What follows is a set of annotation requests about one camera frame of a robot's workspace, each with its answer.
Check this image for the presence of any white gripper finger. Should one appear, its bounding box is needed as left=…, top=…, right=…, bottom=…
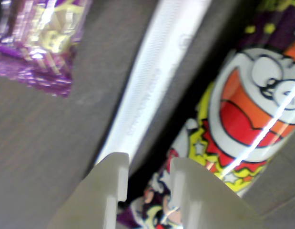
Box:
left=48, top=152, right=130, bottom=229
left=170, top=157, right=269, bottom=229

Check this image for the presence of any large purple cartoon snack stick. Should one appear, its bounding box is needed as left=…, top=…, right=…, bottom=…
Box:
left=117, top=0, right=295, bottom=229

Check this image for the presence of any long white wrapped stick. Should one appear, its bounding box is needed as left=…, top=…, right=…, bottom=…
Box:
left=94, top=0, right=212, bottom=165

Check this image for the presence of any small purple candy bar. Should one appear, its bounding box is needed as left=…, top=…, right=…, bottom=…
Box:
left=0, top=0, right=93, bottom=98

